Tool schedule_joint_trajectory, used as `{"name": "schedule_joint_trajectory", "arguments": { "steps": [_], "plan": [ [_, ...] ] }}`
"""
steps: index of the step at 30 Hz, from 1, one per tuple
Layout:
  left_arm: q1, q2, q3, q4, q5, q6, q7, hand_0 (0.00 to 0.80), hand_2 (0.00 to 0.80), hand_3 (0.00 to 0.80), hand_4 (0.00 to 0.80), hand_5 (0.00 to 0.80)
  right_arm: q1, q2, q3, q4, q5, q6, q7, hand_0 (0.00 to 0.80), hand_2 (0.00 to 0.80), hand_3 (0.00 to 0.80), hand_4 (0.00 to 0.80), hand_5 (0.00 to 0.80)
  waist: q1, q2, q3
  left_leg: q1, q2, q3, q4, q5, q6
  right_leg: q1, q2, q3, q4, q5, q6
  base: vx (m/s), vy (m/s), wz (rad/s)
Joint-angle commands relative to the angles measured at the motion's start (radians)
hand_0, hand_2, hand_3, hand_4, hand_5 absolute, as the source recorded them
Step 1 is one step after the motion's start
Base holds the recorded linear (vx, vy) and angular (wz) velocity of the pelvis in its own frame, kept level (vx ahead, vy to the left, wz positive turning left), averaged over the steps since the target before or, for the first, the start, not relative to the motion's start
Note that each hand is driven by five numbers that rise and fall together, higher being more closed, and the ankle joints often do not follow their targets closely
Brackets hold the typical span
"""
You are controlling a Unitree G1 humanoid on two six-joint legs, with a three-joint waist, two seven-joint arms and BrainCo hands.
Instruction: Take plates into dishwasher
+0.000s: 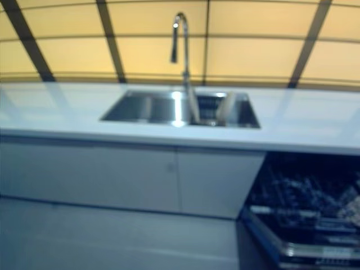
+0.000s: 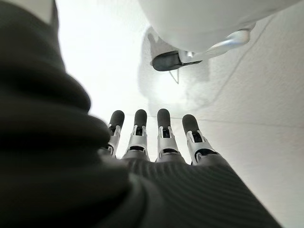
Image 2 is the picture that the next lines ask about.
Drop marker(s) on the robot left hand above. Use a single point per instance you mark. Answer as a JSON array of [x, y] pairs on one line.
[[59, 166]]

